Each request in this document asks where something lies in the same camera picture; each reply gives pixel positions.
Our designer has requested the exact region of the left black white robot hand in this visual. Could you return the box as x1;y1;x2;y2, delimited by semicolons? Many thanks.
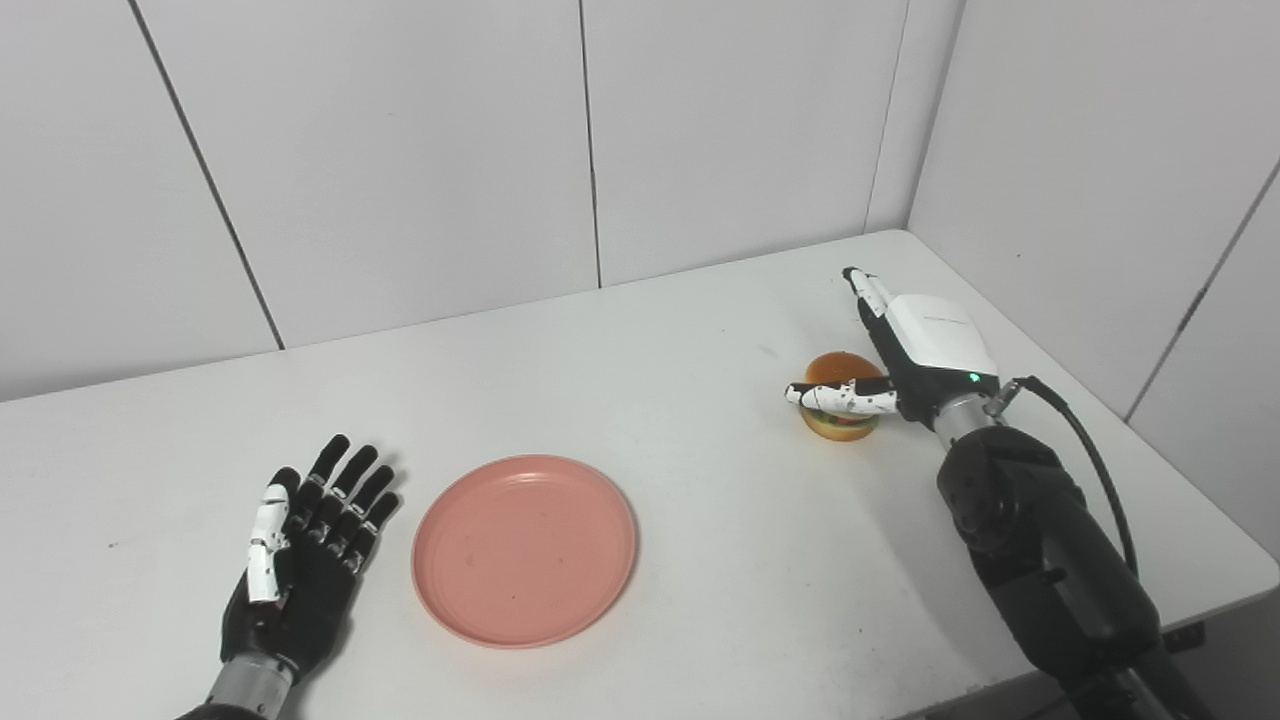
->
220;434;402;686

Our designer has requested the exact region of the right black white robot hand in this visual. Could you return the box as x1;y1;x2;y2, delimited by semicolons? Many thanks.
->
784;266;1001;431

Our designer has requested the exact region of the pink plastic plate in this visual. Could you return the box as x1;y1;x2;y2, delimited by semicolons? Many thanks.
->
411;454;639;649

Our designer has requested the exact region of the toy hamburger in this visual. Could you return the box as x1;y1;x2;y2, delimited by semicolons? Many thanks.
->
800;350;887;442

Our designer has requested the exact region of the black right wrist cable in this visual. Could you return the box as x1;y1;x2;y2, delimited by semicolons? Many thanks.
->
985;376;1141;579

